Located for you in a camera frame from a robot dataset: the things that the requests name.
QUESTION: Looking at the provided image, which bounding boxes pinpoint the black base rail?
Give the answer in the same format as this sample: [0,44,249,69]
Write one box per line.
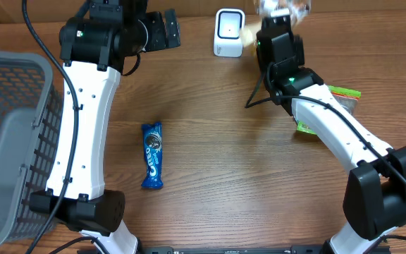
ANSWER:
[77,244,391,254]

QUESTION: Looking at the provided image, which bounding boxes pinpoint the brown cookie snack bag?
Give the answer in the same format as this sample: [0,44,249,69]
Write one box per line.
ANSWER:
[240,0,312,48]

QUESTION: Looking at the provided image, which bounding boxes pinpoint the white barcode scanner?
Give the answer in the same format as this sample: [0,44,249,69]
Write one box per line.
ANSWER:
[214,8,245,58]

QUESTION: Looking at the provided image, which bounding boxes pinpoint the grey plastic mesh basket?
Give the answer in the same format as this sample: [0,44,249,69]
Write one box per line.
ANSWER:
[0,52,63,245]

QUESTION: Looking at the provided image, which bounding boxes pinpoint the green haribo gummy bag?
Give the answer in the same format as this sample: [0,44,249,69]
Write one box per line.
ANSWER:
[295,85,361,135]

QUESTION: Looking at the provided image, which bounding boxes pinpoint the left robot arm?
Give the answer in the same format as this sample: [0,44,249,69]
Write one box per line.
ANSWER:
[29,0,180,253]

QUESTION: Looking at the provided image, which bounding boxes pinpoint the blue oreo cookie pack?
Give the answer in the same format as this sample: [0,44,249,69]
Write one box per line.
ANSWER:
[142,122,164,190]

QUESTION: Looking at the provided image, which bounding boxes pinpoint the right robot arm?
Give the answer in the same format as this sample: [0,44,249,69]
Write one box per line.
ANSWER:
[256,15,406,253]

